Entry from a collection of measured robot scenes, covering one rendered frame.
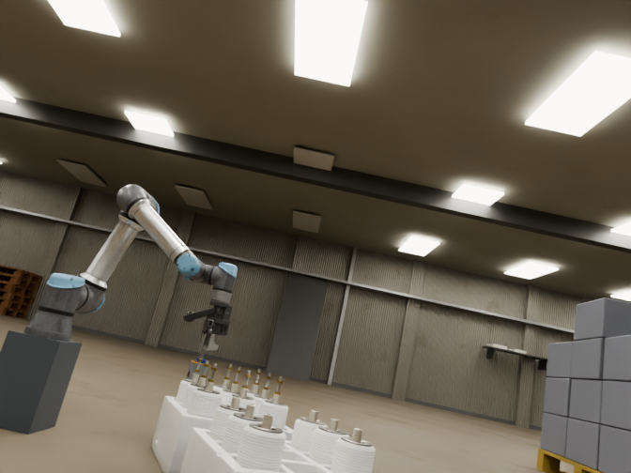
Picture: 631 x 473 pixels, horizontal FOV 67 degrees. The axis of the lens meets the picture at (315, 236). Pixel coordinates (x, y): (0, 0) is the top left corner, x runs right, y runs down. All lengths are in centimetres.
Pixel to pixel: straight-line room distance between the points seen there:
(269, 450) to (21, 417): 103
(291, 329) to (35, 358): 941
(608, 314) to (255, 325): 903
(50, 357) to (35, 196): 1202
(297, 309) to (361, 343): 178
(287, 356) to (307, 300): 140
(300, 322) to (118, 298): 441
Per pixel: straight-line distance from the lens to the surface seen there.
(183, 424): 157
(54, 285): 192
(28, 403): 189
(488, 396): 1250
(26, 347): 190
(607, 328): 366
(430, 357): 1203
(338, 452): 121
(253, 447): 108
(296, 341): 1097
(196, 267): 174
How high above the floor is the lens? 41
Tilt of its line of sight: 15 degrees up
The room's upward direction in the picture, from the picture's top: 12 degrees clockwise
